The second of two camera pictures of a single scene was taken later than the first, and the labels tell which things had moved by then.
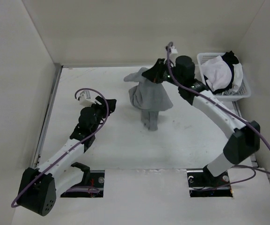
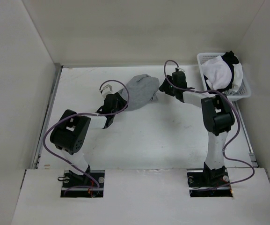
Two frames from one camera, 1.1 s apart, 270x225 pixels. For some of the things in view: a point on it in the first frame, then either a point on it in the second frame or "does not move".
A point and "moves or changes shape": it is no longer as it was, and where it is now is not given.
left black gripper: (100, 106) to (122, 103)
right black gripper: (154, 74) to (164, 87)
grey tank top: (149, 97) moves or changes shape
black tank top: (230, 57) does not move
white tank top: (219, 74) does not move
